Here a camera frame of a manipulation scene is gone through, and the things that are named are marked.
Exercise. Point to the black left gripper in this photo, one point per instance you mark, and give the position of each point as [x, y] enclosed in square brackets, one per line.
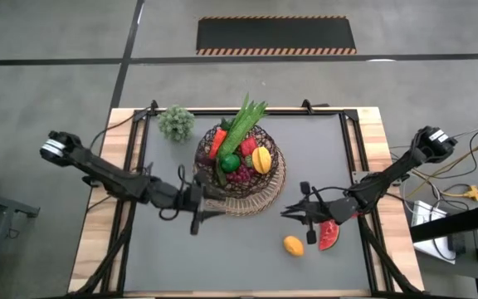
[195, 203]

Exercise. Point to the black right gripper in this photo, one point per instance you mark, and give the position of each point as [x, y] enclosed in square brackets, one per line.
[320, 212]

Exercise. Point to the dark red toy grapes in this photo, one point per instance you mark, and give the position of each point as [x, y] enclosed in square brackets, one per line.
[240, 174]

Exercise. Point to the green toy lime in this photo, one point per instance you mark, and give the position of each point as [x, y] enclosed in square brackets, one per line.
[230, 163]

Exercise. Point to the yellow toy star fruit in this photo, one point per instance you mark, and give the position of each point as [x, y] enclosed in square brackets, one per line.
[261, 160]

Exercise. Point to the green toy leek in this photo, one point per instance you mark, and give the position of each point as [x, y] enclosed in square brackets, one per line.
[241, 126]

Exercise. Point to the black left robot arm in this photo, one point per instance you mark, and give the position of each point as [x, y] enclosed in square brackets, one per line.
[106, 176]

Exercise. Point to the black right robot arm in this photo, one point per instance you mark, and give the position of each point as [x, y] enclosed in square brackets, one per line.
[388, 176]

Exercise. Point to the yellow toy lemon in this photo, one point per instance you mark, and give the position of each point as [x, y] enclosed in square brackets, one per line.
[293, 246]

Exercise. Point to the round woven straw placemat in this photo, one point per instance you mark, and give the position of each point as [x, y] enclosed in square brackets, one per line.
[251, 205]

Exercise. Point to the red toy watermelon slice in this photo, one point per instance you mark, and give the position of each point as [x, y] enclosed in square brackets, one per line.
[329, 235]

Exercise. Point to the green potted plant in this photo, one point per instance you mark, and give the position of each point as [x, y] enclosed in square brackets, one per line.
[176, 122]

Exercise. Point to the white box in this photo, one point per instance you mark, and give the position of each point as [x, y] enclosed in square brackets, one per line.
[425, 216]

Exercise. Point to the yellow power splitter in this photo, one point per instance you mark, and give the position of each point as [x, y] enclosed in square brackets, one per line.
[470, 193]

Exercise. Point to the black hazard-striped floor mat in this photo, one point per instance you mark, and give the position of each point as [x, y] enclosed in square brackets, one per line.
[276, 35]

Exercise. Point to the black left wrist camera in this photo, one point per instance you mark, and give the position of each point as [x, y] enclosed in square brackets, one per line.
[203, 178]

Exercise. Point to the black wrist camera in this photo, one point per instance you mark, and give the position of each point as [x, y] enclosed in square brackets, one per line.
[203, 178]
[342, 211]

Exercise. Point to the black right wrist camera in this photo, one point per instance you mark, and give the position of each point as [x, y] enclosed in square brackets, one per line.
[342, 211]

